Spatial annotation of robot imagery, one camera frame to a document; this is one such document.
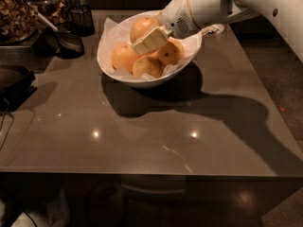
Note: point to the white paper bowl liner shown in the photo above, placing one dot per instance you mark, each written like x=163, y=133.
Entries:
x=115, y=35

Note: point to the dark tray device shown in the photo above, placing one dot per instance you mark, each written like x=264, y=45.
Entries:
x=15, y=86

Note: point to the white oval bowl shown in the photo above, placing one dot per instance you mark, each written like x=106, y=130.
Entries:
x=126, y=76

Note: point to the large glass snack jar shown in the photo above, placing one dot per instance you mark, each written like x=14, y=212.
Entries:
x=16, y=22

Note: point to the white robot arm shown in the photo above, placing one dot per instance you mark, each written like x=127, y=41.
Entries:
x=286, y=16

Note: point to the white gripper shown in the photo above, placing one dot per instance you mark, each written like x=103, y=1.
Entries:
x=176, y=16

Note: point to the folded paper napkin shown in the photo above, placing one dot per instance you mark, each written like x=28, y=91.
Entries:
x=216, y=28

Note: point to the black mesh cup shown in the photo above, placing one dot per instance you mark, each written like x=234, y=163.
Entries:
x=82, y=17

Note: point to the orange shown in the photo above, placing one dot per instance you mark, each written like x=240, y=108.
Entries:
x=123, y=56
x=141, y=26
x=171, y=53
x=147, y=65

